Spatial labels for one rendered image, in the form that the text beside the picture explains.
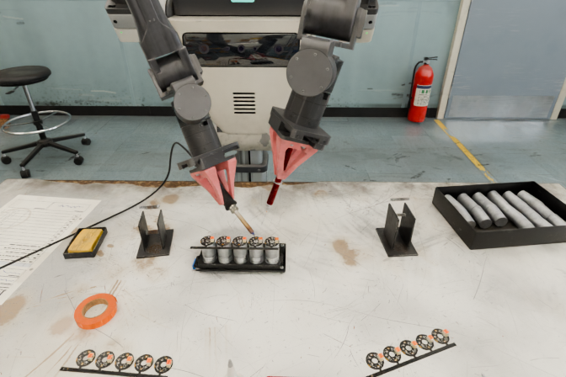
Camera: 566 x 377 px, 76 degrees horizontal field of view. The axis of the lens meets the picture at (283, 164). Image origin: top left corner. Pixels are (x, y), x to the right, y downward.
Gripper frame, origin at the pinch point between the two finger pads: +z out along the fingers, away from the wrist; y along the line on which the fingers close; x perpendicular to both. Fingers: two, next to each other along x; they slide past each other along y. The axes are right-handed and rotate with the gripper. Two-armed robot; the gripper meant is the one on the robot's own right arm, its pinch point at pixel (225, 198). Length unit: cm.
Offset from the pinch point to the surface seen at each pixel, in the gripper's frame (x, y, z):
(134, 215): 23.5, -10.1, -1.6
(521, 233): -31, 39, 26
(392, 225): -17.2, 21.7, 15.9
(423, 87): 99, 255, 5
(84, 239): 20.6, -21.0, -1.4
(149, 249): 11.9, -12.9, 4.5
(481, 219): -25, 40, 23
